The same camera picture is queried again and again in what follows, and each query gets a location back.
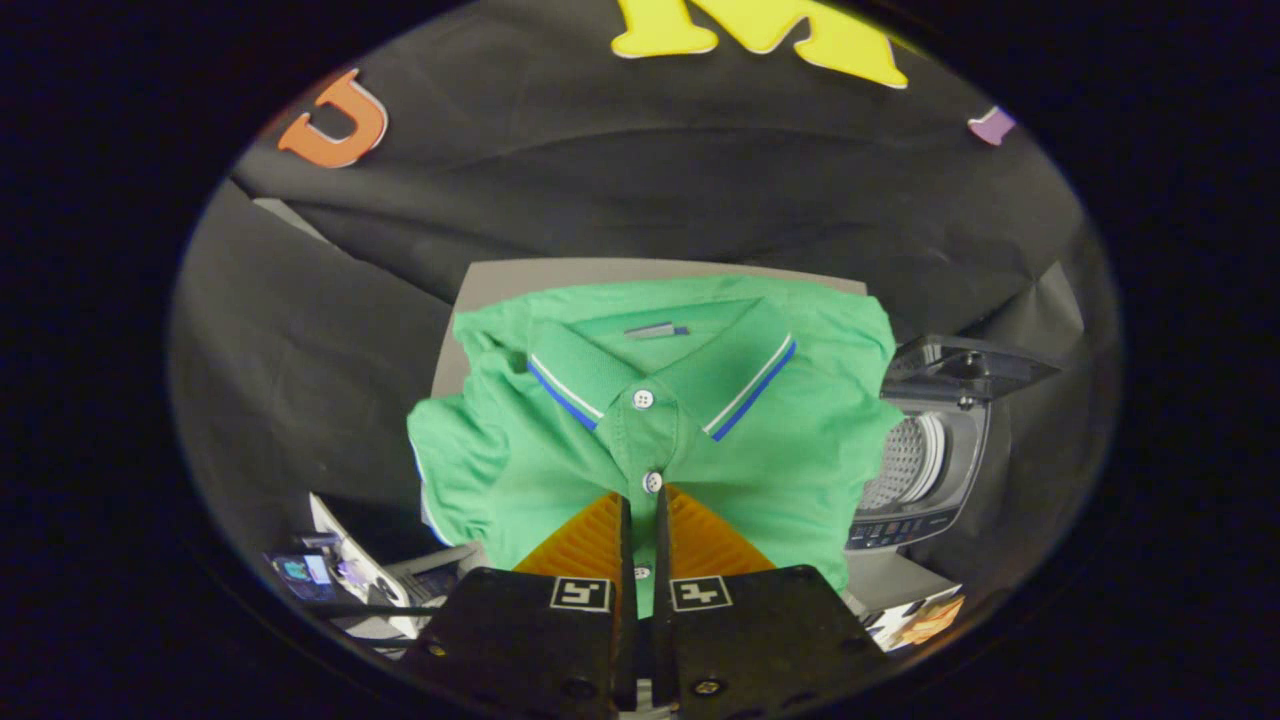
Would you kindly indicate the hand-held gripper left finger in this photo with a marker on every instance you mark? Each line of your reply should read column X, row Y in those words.
column 626, row 550

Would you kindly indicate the grey washing machine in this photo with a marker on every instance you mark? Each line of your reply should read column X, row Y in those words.
column 965, row 460

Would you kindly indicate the dark washing machine lid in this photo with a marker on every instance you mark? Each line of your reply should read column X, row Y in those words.
column 960, row 365

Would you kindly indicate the white flat board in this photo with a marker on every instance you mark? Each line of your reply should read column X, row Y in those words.
column 345, row 550

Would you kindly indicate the small lit screen device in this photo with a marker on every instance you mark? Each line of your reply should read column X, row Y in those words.
column 305, row 572

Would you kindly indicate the white orange printed carton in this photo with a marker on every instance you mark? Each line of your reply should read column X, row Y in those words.
column 920, row 620

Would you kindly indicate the green polo shirt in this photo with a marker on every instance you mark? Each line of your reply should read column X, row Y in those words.
column 780, row 460

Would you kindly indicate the grey cardboard box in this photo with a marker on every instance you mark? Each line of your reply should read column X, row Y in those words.
column 520, row 280

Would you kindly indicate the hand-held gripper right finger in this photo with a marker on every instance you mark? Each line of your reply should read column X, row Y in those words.
column 661, row 550

